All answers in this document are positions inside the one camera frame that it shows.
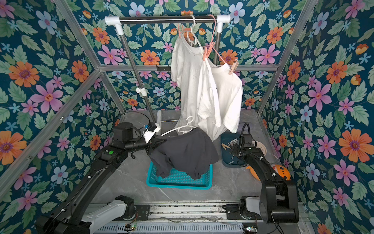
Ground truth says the pink clothespin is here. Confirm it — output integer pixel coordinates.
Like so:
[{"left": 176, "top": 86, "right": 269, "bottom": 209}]
[
  {"left": 177, "top": 23, "right": 185, "bottom": 38},
  {"left": 203, "top": 42, "right": 215, "bottom": 61}
]

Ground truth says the white printed t-shirt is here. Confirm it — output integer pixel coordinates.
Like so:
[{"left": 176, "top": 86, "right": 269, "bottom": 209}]
[{"left": 206, "top": 60, "right": 243, "bottom": 140}]

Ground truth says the black wall hook rail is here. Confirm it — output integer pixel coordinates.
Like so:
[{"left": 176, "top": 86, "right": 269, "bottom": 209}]
[{"left": 156, "top": 65, "right": 171, "bottom": 72}]

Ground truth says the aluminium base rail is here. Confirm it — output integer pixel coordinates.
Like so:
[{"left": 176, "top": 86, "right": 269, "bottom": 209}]
[{"left": 97, "top": 201, "right": 315, "bottom": 234}]

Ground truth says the white steel clothes rack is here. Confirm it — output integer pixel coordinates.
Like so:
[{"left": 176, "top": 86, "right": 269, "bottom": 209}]
[{"left": 105, "top": 15, "right": 214, "bottom": 122}]

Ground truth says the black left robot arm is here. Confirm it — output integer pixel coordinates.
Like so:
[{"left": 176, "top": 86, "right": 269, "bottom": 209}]
[{"left": 35, "top": 122, "right": 164, "bottom": 234}]

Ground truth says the pink wire hanger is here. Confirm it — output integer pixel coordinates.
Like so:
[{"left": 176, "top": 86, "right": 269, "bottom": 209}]
[{"left": 210, "top": 15, "right": 231, "bottom": 65}]

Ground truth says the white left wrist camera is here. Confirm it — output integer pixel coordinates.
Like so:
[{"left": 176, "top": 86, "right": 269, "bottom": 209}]
[{"left": 142, "top": 122, "right": 161, "bottom": 143}]

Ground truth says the beige clothespin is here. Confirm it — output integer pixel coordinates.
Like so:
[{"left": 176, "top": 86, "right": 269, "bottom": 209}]
[{"left": 228, "top": 59, "right": 239, "bottom": 75}]

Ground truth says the teal clothespin tray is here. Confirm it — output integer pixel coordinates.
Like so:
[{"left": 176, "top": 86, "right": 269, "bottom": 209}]
[{"left": 220, "top": 132, "right": 247, "bottom": 168}]

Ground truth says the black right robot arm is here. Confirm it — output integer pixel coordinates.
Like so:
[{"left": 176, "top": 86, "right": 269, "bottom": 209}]
[{"left": 220, "top": 122, "right": 299, "bottom": 224}]

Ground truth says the orange plush toy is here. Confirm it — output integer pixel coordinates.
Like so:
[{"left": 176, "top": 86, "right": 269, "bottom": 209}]
[{"left": 246, "top": 164, "right": 291, "bottom": 181}]

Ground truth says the teal laundry basket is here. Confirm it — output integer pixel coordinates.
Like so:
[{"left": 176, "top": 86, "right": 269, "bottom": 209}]
[{"left": 146, "top": 162, "right": 213, "bottom": 190}]

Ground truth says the white plastic hanger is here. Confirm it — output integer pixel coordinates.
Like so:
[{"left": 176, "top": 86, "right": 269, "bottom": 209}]
[
  {"left": 161, "top": 116, "right": 195, "bottom": 136},
  {"left": 177, "top": 15, "right": 203, "bottom": 48}
]

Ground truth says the plain white t-shirt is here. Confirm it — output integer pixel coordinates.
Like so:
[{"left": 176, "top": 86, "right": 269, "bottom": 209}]
[{"left": 171, "top": 38, "right": 222, "bottom": 137}]

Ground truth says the dark grey t-shirt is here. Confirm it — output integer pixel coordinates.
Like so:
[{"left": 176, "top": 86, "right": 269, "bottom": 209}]
[{"left": 149, "top": 128, "right": 219, "bottom": 180}]

